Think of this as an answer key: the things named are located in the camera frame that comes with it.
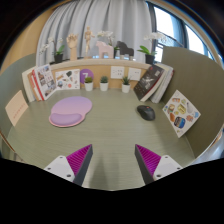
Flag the tall spiky plant white pot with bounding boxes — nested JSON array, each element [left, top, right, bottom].
[[121, 76, 132, 94]]

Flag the red white photo magazine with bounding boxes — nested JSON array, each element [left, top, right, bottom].
[[32, 63, 58, 102]]

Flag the white sheet with small pictures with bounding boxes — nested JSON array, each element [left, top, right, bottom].
[[54, 68, 81, 91]]

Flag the purple round sign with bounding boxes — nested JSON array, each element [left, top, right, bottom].
[[79, 68, 95, 85]]

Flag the white leaning books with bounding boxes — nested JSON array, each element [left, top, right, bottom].
[[21, 66, 38, 103]]

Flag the dark grey horse figure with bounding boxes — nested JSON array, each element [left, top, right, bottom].
[[115, 40, 135, 58]]

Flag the grey curtain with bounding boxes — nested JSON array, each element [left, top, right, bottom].
[[35, 0, 158, 68]]

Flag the rosette succulent in white pot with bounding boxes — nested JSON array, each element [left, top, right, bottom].
[[83, 76, 94, 92]]

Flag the beige card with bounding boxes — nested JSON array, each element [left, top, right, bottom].
[[4, 89, 30, 127]]

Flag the white orchid in black pot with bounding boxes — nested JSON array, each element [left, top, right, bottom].
[[96, 30, 120, 51], [39, 36, 66, 64], [136, 31, 167, 65]]

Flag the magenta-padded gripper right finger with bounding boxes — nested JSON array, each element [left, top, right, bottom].
[[134, 143, 184, 186]]

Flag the wooden mannequin figure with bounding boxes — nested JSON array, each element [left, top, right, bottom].
[[83, 26, 96, 58]]

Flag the black computer mouse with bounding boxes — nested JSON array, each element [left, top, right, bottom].
[[136, 104, 156, 121]]

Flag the pink horse figure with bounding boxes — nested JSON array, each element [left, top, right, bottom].
[[95, 40, 115, 60]]

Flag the purple mouse pad with wrist rest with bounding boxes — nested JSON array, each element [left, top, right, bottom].
[[48, 96, 93, 128]]

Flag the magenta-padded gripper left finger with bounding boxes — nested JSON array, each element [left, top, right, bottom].
[[43, 143, 94, 187]]

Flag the wooden hand model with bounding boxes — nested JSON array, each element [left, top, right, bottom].
[[65, 32, 79, 62]]

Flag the short spiky succulent white pot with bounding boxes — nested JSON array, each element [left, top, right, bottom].
[[99, 75, 110, 92]]

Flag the black book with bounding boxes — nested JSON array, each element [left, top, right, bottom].
[[133, 64, 166, 102]]

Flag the white card with colourful stickers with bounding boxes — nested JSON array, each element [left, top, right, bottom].
[[162, 89, 202, 139]]

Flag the white wall socket panel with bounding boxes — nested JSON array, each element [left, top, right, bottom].
[[110, 65, 126, 80], [127, 67, 142, 82]]

